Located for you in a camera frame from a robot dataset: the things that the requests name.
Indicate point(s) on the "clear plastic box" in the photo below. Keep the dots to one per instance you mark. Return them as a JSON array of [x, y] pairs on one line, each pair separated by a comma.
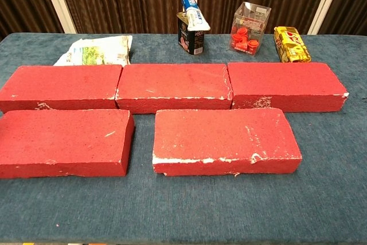
[[258, 18]]

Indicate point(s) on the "red brick with chipped edge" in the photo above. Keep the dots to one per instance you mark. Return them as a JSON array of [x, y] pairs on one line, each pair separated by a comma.
[[223, 136]]

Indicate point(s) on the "blue table cloth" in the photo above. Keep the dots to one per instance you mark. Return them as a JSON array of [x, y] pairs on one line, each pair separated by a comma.
[[183, 207]]

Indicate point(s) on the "gold snack package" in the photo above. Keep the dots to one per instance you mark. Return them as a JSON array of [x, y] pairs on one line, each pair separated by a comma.
[[292, 47]]

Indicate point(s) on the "white blue toothpaste tube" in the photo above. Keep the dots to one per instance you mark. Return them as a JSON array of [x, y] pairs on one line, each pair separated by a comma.
[[195, 15]]

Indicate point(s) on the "red foam brick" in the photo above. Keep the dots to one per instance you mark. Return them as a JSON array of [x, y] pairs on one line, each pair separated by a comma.
[[286, 81], [57, 84], [63, 139], [172, 81]]

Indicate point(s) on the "black tin can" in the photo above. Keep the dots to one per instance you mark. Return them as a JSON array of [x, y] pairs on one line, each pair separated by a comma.
[[186, 41]]

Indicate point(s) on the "crumpled white snack bag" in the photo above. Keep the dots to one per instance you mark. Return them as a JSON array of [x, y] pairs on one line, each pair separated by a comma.
[[94, 51]]

